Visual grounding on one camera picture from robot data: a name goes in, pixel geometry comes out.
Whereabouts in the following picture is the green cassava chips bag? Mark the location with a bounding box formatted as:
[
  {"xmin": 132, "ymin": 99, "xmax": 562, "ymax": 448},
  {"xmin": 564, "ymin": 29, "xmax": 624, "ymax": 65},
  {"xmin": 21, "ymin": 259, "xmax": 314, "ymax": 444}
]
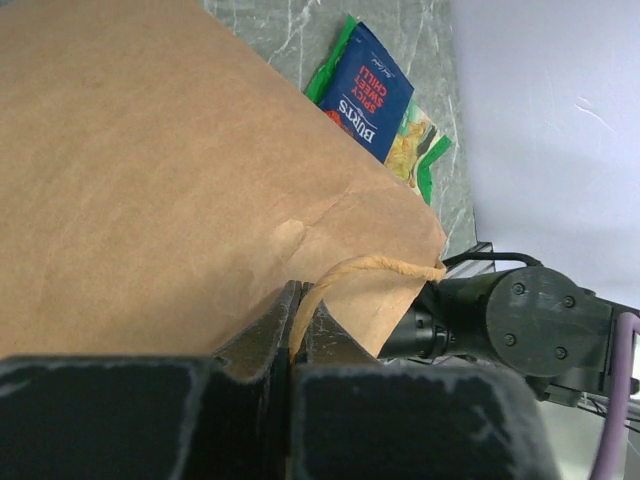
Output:
[{"xmin": 305, "ymin": 15, "xmax": 451, "ymax": 204}]

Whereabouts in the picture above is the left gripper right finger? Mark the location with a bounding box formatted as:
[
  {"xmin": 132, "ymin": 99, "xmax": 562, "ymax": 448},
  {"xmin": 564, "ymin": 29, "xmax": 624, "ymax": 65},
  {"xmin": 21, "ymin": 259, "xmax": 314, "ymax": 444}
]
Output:
[{"xmin": 289, "ymin": 307, "xmax": 560, "ymax": 479}]

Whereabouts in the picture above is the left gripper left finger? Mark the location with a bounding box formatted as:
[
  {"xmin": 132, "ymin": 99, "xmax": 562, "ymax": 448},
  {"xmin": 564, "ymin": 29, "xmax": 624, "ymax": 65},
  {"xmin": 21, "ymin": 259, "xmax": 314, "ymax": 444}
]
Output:
[{"xmin": 1, "ymin": 281, "xmax": 302, "ymax": 479}]

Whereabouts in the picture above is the blue white snack bag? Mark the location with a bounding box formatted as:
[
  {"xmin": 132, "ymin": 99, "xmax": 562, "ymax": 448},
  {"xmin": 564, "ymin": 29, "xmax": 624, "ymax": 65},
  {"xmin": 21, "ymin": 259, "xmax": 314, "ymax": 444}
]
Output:
[{"xmin": 317, "ymin": 22, "xmax": 414, "ymax": 162}]

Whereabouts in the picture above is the aluminium mounting rail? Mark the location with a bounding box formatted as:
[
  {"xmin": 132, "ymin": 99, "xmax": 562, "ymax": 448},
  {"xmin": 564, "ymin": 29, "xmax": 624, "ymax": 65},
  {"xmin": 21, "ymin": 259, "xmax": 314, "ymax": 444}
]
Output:
[{"xmin": 444, "ymin": 242, "xmax": 496, "ymax": 279}]

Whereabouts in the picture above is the brown paper bag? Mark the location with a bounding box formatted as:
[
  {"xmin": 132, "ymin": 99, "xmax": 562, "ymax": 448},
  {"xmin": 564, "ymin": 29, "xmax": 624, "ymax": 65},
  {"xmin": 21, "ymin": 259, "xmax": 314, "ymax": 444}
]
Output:
[{"xmin": 1, "ymin": 1, "xmax": 445, "ymax": 356}]

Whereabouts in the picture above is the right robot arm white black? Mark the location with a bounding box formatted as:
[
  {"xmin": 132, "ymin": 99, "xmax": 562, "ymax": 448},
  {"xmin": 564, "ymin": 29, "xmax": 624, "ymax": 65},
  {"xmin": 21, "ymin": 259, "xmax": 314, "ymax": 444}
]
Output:
[{"xmin": 378, "ymin": 251, "xmax": 632, "ymax": 407}]

